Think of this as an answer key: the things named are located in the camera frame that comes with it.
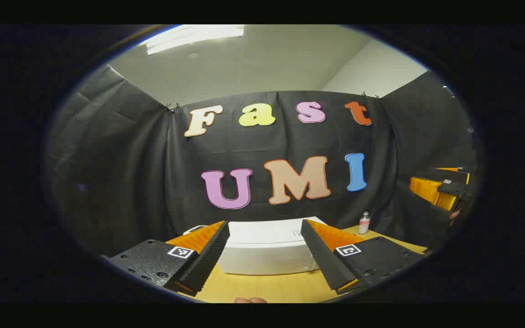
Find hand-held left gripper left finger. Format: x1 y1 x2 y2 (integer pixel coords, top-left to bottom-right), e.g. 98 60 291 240
101 220 230 297

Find white microwave oven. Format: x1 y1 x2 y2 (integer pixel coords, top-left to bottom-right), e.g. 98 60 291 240
217 216 331 276

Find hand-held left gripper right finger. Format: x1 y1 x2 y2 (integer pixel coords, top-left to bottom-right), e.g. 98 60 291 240
300 219 427 295

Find black backdrop cloth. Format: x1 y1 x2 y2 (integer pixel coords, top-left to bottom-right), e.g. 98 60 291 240
46 64 479 256

